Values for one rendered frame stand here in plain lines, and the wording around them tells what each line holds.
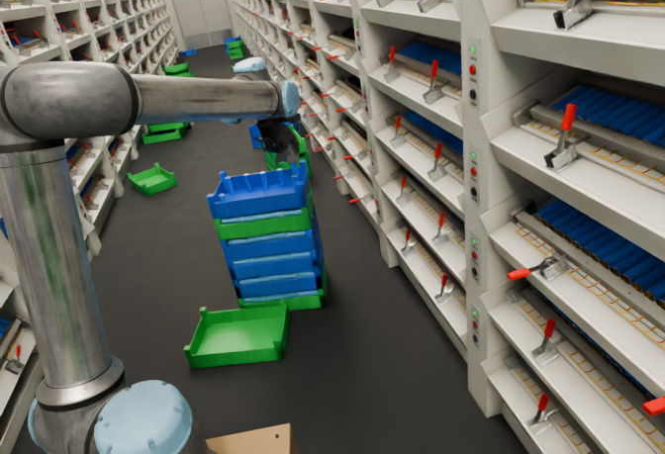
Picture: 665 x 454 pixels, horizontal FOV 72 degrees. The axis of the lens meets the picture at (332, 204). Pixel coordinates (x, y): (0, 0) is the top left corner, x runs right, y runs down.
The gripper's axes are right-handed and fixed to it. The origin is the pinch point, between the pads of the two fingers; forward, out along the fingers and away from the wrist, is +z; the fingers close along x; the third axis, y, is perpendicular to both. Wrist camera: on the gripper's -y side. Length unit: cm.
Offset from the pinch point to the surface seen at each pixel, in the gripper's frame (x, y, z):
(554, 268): 85, 42, -19
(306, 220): 10.6, 16.0, 10.3
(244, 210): -5.3, 23.3, 1.8
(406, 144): 38.8, -6.1, -4.5
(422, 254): 41, 4, 32
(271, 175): -9.3, 3.1, 4.9
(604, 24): 88, 35, -55
